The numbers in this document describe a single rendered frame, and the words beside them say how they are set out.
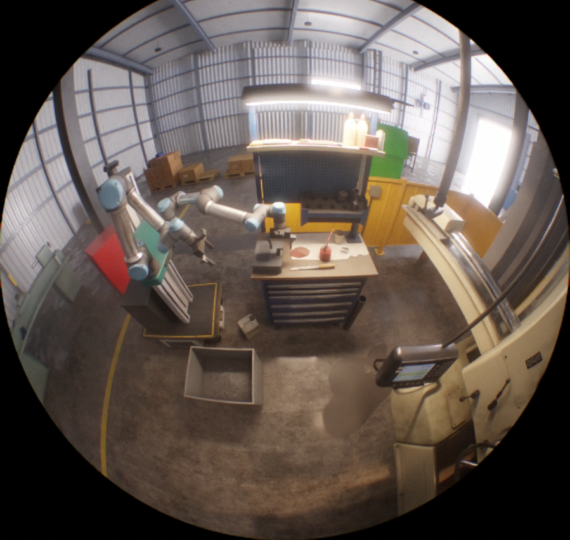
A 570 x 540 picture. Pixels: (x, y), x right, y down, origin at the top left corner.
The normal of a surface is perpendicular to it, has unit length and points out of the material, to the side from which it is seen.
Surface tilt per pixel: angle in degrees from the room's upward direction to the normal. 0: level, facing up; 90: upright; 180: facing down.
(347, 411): 0
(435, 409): 0
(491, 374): 90
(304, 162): 90
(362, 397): 0
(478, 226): 90
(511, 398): 90
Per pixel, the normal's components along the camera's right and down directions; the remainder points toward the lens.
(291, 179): 0.00, 0.69
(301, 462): -0.03, -0.72
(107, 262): 0.96, 0.17
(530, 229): -1.00, 0.06
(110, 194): 0.56, 0.46
